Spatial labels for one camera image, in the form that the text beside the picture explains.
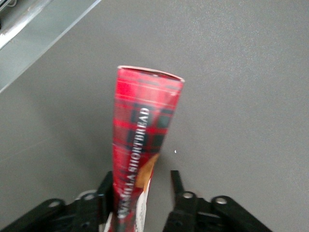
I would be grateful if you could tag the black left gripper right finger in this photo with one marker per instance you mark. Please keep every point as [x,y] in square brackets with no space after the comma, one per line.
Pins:
[193,215]

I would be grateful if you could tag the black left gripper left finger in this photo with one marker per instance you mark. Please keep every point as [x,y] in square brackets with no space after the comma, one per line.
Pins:
[72,217]

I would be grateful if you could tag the red tartan cookie box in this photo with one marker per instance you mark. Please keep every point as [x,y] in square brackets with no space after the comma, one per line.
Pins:
[142,125]

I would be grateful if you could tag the aluminium table edge rail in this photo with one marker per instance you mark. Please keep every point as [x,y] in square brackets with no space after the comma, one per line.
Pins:
[31,33]

